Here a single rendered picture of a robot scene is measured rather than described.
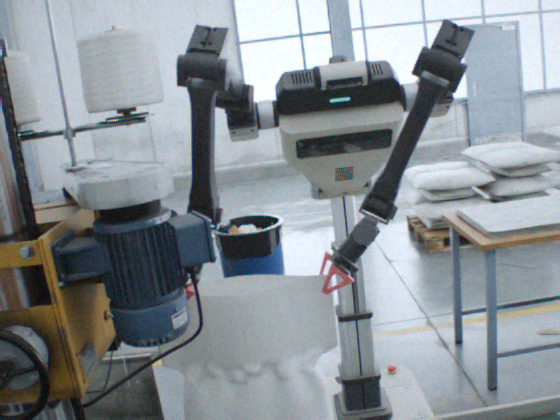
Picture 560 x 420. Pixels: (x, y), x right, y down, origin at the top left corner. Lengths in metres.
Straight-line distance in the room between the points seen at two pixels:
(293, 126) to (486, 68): 8.38
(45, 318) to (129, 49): 0.53
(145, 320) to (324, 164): 0.94
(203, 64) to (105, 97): 0.22
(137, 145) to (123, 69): 8.51
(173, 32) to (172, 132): 1.60
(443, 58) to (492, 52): 8.76
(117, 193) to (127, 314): 0.23
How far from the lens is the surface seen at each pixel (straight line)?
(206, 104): 1.26
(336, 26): 9.04
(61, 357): 1.11
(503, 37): 10.13
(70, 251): 1.09
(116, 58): 1.16
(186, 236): 1.10
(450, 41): 1.33
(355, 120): 1.75
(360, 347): 2.17
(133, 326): 1.11
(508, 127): 10.19
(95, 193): 1.04
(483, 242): 2.63
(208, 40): 1.28
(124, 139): 9.70
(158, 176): 1.04
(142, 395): 2.01
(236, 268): 3.68
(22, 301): 1.09
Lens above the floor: 1.54
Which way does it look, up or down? 13 degrees down
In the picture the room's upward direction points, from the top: 7 degrees counter-clockwise
